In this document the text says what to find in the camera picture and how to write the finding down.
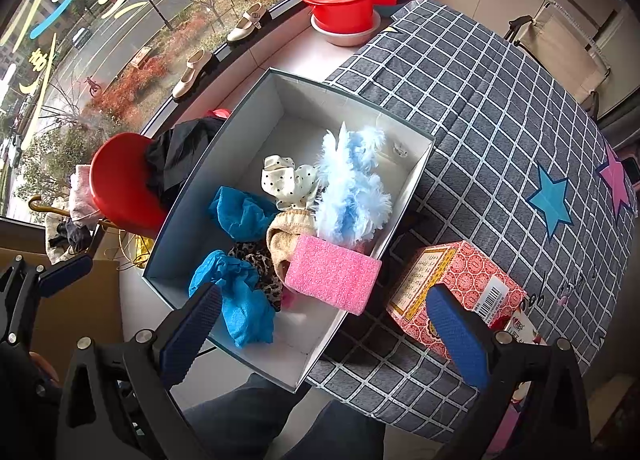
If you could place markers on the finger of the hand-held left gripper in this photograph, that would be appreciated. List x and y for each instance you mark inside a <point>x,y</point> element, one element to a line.
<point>65,269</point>

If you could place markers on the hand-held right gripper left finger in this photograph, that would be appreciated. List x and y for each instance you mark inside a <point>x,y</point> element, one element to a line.
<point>192,335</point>

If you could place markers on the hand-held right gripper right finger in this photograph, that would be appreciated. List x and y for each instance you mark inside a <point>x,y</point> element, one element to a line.
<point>457,340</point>

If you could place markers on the blue shoe cover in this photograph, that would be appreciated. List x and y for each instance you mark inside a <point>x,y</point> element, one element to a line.
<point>240,305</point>
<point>240,215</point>

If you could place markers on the leopard print scrunchie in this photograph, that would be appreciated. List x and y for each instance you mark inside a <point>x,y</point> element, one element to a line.
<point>260,270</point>

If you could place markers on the beige sock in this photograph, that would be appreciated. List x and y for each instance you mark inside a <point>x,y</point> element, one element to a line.
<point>282,240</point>

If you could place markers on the white polka dot scrunchie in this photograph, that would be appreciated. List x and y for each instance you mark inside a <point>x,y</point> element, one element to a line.
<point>287,185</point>

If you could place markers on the light blue feather puff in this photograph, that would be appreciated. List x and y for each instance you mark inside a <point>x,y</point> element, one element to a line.
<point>350,190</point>

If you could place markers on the white cardboard box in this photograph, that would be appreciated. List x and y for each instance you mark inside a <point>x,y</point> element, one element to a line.
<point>300,109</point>

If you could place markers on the person's left hand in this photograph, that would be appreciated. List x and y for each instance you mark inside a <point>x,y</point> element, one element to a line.
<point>44,366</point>

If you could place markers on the dark cloth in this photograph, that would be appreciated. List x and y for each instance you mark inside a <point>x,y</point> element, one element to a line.
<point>72,237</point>

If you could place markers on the cream printed cloth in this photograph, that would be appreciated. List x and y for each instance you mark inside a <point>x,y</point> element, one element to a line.
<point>52,235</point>

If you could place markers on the brown cardboard box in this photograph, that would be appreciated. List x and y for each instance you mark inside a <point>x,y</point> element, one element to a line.
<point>100,300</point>

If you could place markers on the tissue packet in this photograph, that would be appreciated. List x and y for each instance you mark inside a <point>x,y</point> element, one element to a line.
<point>522,329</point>

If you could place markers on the pink white cloth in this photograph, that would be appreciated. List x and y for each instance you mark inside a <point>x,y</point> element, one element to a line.
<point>80,190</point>

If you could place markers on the person's left leg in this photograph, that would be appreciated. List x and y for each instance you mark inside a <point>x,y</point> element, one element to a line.
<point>240,415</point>

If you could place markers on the person's leg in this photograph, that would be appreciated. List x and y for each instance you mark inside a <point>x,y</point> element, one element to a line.
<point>340,435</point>
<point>240,415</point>

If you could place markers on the red basin with black clothes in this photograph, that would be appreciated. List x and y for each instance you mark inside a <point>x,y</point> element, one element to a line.
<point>120,179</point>

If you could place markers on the person's right leg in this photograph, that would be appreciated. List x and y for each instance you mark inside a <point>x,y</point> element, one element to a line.
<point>340,435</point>

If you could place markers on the small red object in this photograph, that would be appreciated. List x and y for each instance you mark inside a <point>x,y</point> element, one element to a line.
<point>219,113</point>

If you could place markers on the grey checked tablecloth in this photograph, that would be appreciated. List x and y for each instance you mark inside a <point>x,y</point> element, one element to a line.
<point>475,114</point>

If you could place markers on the cream heeled shoe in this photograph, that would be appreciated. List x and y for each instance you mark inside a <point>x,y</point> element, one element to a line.
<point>192,72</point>
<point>250,22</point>

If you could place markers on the yellow blue window sticker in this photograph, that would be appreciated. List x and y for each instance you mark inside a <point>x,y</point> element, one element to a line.
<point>52,19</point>

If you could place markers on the beige folding chair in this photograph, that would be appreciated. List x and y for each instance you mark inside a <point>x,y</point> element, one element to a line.
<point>560,39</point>

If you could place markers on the white basin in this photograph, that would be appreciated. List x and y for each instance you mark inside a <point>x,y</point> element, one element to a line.
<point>345,38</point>

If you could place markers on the blue-grey basin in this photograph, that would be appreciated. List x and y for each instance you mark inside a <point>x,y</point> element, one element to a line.
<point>386,14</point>

